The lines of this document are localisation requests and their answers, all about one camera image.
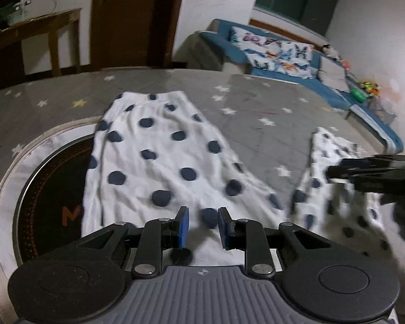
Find colourful small toys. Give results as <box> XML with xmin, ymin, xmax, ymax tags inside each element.
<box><xmin>359</xmin><ymin>80</ymin><xmax>381</xmax><ymax>96</ymax></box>

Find wooden desk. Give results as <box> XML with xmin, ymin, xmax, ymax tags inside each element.
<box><xmin>0</xmin><ymin>8</ymin><xmax>83</xmax><ymax>92</ymax></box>

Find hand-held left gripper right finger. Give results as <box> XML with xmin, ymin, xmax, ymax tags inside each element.
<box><xmin>218</xmin><ymin>207</ymin><xmax>328</xmax><ymax>278</ymax></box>

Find black and white plush toy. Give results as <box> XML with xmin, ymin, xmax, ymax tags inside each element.
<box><xmin>322</xmin><ymin>44</ymin><xmax>342</xmax><ymax>62</ymax></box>

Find white navy polka dot pants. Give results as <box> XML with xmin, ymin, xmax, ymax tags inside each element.
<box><xmin>82</xmin><ymin>90</ymin><xmax>394</xmax><ymax>267</ymax></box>

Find grey star quilted table cover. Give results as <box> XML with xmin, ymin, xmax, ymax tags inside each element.
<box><xmin>0</xmin><ymin>67</ymin><xmax>405</xmax><ymax>324</ymax></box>

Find grey cushion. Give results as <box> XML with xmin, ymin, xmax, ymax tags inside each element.
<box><xmin>319</xmin><ymin>56</ymin><xmax>350</xmax><ymax>92</ymax></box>

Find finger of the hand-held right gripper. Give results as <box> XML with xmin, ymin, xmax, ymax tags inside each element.
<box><xmin>338</xmin><ymin>154</ymin><xmax>405</xmax><ymax>171</ymax></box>
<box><xmin>326</xmin><ymin>166</ymin><xmax>405</xmax><ymax>194</ymax></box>

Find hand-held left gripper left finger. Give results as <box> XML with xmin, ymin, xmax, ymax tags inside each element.
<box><xmin>76</xmin><ymin>206</ymin><xmax>190</xmax><ymax>279</ymax></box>

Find green framed window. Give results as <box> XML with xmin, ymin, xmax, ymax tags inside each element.
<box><xmin>253</xmin><ymin>0</ymin><xmax>345</xmax><ymax>38</ymax></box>

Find blue sofa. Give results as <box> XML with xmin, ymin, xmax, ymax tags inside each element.
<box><xmin>175</xmin><ymin>18</ymin><xmax>404</xmax><ymax>152</ymax></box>

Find butterfly print pillow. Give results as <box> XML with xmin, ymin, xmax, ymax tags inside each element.
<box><xmin>229</xmin><ymin>26</ymin><xmax>316</xmax><ymax>80</ymax></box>

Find round black cooktop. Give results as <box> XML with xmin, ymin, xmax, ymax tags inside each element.
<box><xmin>12</xmin><ymin>134</ymin><xmax>97</xmax><ymax>268</ymax></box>

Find brown wooden door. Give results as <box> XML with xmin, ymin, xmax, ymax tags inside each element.
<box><xmin>89</xmin><ymin>0</ymin><xmax>190</xmax><ymax>72</ymax></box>

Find clear plastic box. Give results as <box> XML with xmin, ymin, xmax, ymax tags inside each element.
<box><xmin>371</xmin><ymin>98</ymin><xmax>398</xmax><ymax>124</ymax></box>

